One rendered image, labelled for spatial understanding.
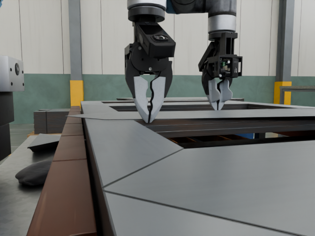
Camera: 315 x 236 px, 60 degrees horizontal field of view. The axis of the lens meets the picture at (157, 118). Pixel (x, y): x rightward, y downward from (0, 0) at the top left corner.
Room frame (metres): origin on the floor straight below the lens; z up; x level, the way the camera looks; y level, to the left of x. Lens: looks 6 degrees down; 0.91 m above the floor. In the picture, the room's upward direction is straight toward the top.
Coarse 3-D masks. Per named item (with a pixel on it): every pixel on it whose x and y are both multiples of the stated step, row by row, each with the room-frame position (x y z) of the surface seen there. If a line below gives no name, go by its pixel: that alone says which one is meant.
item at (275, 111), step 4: (268, 112) 0.69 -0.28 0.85; (272, 112) 0.69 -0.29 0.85; (276, 112) 0.69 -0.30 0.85; (280, 112) 0.69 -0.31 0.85; (284, 112) 0.69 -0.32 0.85; (288, 112) 0.69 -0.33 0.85; (292, 112) 0.69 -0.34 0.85; (296, 112) 0.69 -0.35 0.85; (292, 116) 0.59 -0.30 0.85; (296, 116) 0.60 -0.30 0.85; (300, 116) 0.60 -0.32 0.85; (304, 116) 0.60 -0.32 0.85; (308, 116) 0.60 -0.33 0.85; (312, 116) 0.60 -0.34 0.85
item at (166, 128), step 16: (160, 128) 0.53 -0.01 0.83; (176, 128) 0.54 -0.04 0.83; (192, 128) 0.55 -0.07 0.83; (208, 128) 0.56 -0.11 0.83; (224, 128) 0.57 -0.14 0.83; (240, 128) 0.58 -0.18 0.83; (256, 128) 0.59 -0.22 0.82; (272, 128) 0.60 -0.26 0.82; (288, 128) 0.61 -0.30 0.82; (304, 128) 0.62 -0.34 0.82; (96, 176) 0.22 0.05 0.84; (96, 192) 0.22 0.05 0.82
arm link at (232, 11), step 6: (210, 0) 0.74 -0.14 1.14; (216, 0) 0.73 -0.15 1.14; (222, 0) 0.73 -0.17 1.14; (228, 0) 0.73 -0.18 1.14; (234, 0) 0.74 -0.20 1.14; (210, 6) 0.75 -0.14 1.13; (216, 6) 0.74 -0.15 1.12; (222, 6) 0.73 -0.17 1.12; (228, 6) 0.73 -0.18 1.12; (234, 6) 0.74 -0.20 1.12; (210, 12) 0.75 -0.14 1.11; (216, 12) 0.74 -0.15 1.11; (222, 12) 0.73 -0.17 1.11; (228, 12) 0.73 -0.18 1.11; (234, 12) 0.74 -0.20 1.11
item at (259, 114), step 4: (236, 112) 0.69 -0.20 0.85; (240, 112) 0.69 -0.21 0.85; (244, 112) 0.69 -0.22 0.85; (248, 112) 0.69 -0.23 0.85; (252, 112) 0.69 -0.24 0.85; (256, 112) 0.69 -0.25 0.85; (260, 112) 0.69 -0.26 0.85; (264, 112) 0.69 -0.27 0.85; (256, 116) 0.59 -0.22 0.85; (260, 116) 0.59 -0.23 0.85; (264, 116) 0.59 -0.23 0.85; (268, 116) 0.59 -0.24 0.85; (272, 116) 0.59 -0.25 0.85; (276, 116) 0.59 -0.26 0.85; (280, 116) 0.59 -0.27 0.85; (284, 116) 0.59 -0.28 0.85; (288, 116) 0.59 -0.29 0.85
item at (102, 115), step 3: (81, 114) 0.63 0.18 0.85; (84, 114) 0.63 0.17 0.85; (87, 114) 0.63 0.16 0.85; (90, 114) 0.63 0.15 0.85; (93, 114) 0.63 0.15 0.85; (96, 114) 0.63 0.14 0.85; (99, 114) 0.63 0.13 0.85; (102, 114) 0.63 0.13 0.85; (105, 114) 0.63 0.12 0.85; (78, 117) 0.57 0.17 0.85; (81, 117) 0.57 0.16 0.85; (84, 117) 0.57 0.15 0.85; (87, 117) 0.57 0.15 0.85; (90, 117) 0.57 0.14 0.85; (93, 117) 0.57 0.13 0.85; (96, 117) 0.57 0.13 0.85; (99, 117) 0.57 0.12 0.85; (102, 117) 0.57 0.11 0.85; (105, 117) 0.57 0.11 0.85
